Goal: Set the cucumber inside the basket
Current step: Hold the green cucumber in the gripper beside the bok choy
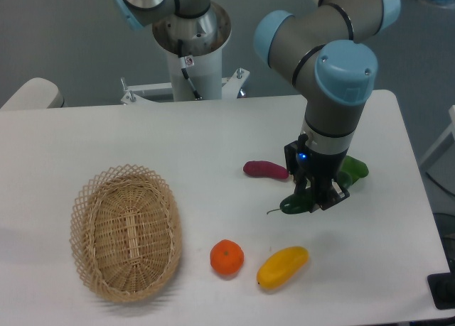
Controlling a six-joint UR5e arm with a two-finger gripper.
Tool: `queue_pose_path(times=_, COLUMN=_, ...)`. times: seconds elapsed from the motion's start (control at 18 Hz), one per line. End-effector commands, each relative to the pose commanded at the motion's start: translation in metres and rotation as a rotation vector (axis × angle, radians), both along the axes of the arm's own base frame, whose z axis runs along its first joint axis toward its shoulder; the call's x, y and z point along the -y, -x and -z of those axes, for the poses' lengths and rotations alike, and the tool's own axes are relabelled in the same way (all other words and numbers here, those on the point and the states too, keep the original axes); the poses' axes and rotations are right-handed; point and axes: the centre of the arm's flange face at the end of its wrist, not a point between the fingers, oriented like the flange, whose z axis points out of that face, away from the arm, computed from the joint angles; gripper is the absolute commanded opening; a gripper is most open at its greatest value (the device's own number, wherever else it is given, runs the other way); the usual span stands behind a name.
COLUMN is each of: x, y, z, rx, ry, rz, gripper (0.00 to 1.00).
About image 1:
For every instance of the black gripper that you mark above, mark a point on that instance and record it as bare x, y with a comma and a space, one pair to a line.
320, 171

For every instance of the dark green cucumber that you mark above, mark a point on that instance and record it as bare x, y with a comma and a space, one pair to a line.
295, 204

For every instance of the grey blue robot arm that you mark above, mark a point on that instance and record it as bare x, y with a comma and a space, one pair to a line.
322, 56

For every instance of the oval wicker basket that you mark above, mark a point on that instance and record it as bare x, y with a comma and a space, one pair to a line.
125, 234

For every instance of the green bell pepper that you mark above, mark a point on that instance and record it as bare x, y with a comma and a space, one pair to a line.
353, 169

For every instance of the purple sweet potato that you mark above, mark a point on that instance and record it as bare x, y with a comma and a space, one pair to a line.
265, 169

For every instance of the yellow mango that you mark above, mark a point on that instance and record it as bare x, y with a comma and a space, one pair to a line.
281, 266

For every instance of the orange tangerine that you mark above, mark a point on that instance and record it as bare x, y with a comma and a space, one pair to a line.
226, 258

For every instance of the black device at table edge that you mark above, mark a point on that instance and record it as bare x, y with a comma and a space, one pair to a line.
441, 286

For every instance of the white chair armrest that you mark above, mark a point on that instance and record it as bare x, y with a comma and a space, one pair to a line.
37, 93

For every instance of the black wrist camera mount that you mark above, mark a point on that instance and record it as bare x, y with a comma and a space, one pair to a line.
295, 152

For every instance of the white furniture frame right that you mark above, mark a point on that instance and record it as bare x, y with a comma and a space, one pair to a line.
441, 145

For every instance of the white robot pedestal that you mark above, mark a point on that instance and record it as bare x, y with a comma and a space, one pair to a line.
194, 52

